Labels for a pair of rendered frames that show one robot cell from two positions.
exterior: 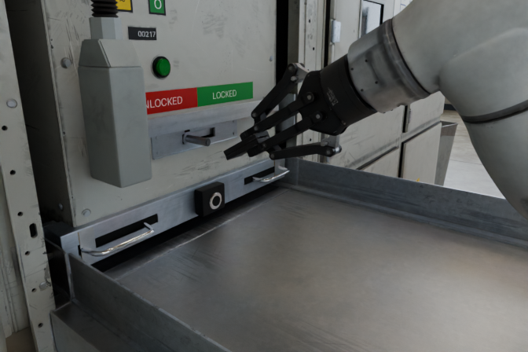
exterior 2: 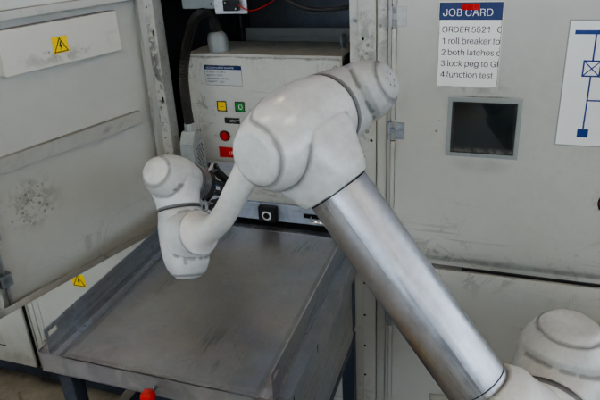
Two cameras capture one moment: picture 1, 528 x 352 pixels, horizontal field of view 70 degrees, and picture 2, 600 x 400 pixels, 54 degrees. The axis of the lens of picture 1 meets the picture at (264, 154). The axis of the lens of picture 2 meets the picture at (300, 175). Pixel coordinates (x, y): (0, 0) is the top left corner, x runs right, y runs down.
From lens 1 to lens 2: 166 cm
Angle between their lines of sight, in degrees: 68
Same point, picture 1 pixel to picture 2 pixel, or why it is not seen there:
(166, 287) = not seen: hidden behind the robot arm
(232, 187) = (292, 215)
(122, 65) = (184, 143)
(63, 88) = not seen: hidden behind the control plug
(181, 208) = (251, 210)
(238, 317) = not seen: hidden behind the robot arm
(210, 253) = (235, 236)
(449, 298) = (220, 303)
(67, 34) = (199, 120)
